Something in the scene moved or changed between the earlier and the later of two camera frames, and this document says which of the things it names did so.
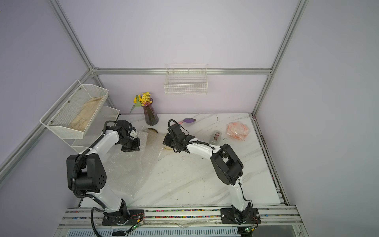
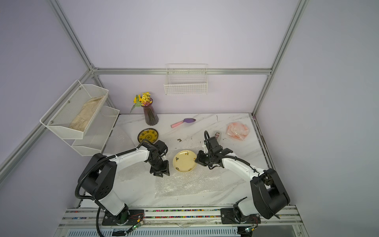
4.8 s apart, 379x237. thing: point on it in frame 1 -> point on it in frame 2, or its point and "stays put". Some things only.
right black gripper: (165, 138) -> (198, 159)
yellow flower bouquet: (144, 100) stays put
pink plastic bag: (238, 130) stays put
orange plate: (237, 130) stays put
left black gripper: (135, 148) -> (165, 170)
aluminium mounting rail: (93, 219) stays put
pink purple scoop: (187, 120) stays put
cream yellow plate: (168, 147) -> (184, 161)
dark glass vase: (151, 116) stays put
